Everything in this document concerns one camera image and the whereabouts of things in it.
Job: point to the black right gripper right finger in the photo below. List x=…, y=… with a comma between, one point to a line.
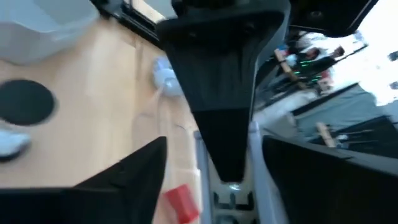
x=326, y=193

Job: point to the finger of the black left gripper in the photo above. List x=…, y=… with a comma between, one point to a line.
x=220, y=93

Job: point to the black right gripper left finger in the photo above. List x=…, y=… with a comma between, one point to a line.
x=130, y=193

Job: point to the red plastic block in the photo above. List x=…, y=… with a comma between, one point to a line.
x=182, y=203

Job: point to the white sand hourglass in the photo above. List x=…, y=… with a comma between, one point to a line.
x=12, y=141

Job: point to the blue sand hourglass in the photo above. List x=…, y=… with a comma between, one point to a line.
x=25, y=102

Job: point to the person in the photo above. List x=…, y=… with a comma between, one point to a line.
x=323, y=60

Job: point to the clear plastic bag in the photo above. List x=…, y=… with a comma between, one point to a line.
x=168, y=79

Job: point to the grey plastic bin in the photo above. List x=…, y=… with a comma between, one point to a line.
x=37, y=34

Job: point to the black aluminium table frame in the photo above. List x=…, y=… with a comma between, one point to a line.
x=130, y=21

